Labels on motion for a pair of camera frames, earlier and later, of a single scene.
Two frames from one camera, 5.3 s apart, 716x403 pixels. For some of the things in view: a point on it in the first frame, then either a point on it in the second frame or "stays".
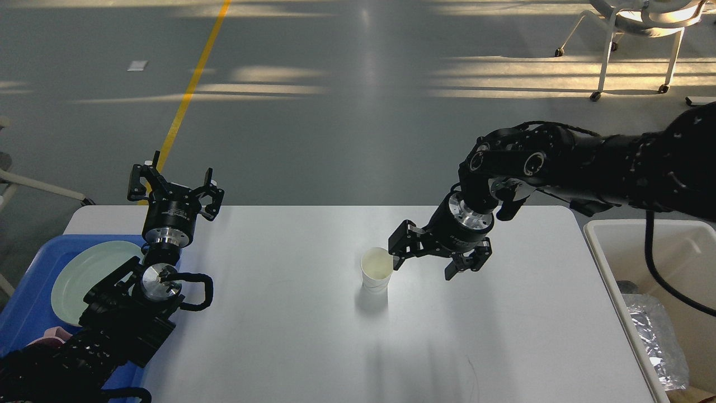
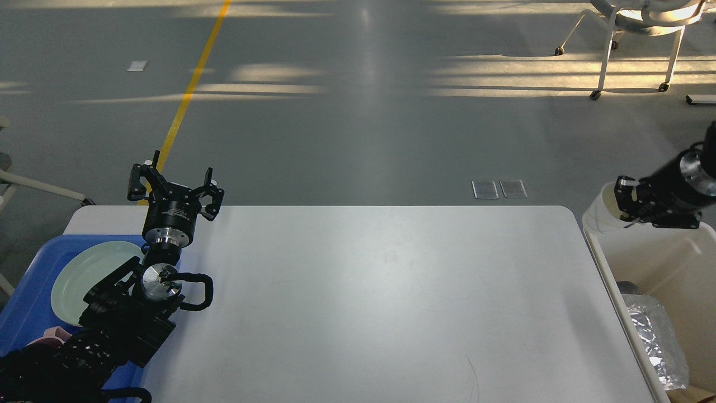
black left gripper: (170, 217) stays
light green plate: (83, 271) stays
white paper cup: (376, 266) to (603, 214)
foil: (627, 286) stays
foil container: (664, 345) stays
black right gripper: (455, 229) to (680, 188)
